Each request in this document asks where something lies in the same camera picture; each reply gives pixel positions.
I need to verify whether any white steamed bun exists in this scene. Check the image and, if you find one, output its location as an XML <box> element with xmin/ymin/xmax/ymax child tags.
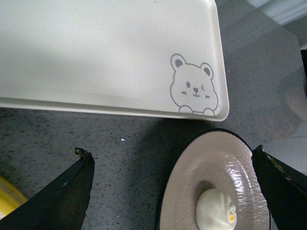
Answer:
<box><xmin>195</xmin><ymin>189</ymin><xmax>237</xmax><ymax>230</ymax></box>

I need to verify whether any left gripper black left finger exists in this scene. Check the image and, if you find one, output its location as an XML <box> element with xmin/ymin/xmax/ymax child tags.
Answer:
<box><xmin>0</xmin><ymin>148</ymin><xmax>95</xmax><ymax>230</ymax></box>

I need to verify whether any beige plate black rim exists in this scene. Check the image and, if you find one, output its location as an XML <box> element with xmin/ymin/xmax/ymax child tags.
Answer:
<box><xmin>155</xmin><ymin>129</ymin><xmax>271</xmax><ymax>230</ymax></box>

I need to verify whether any white pleated curtain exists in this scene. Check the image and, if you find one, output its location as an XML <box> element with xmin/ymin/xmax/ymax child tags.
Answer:
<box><xmin>248</xmin><ymin>0</ymin><xmax>307</xmax><ymax>25</ymax></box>

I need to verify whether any cream bear tray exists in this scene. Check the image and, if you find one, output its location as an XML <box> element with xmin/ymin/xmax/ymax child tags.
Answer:
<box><xmin>0</xmin><ymin>0</ymin><xmax>229</xmax><ymax>121</ymax></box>

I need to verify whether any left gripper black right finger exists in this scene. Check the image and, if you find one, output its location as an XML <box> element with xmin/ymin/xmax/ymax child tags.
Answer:
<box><xmin>251</xmin><ymin>145</ymin><xmax>307</xmax><ymax>230</ymax></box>

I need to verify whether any yellow rimmed bamboo steamer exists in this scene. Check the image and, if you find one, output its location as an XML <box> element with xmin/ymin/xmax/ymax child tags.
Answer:
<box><xmin>0</xmin><ymin>176</ymin><xmax>28</xmax><ymax>219</ymax></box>

